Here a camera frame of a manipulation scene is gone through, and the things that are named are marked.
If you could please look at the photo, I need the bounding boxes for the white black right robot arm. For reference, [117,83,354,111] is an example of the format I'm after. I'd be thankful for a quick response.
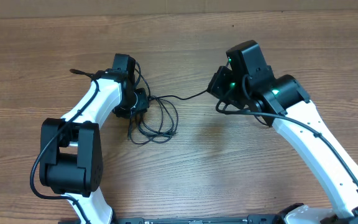
[207,40,358,223]

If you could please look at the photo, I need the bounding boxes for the black cable silver plug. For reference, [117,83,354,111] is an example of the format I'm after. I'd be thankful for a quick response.
[127,95,179,146]

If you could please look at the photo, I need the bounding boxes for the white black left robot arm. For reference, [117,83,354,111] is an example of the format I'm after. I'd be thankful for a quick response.
[30,54,149,223]

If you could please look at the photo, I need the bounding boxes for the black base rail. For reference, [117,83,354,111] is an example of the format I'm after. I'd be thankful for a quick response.
[57,203,335,224]

